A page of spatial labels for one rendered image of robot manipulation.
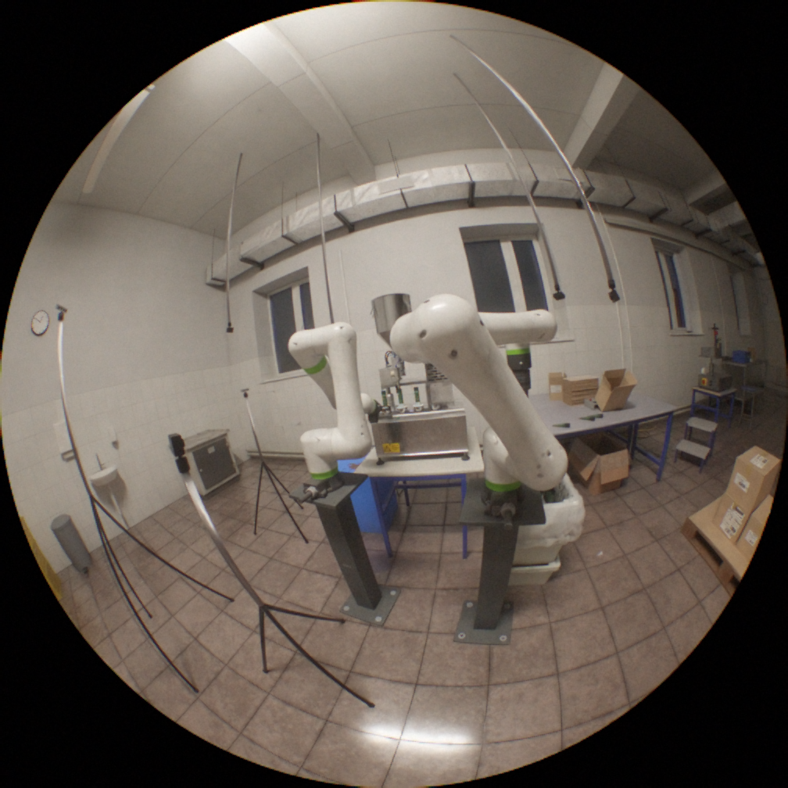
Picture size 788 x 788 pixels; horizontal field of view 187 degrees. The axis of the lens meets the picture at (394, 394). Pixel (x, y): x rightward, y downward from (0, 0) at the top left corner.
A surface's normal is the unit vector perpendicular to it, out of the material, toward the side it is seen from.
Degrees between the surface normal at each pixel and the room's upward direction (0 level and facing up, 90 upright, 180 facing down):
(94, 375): 90
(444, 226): 90
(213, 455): 90
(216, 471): 90
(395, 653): 0
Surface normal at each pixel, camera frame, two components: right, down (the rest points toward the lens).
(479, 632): -0.15, -0.98
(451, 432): -0.24, 0.18
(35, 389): 0.96, -0.11
